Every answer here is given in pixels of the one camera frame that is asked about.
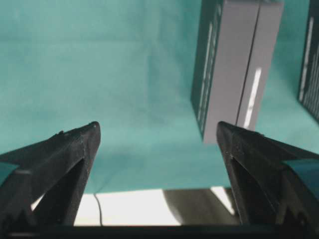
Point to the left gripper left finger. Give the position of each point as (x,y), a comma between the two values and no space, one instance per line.
(49,180)

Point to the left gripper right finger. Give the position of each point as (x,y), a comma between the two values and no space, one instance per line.
(272,182)

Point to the black box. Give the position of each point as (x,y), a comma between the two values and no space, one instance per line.
(309,81)
(235,45)

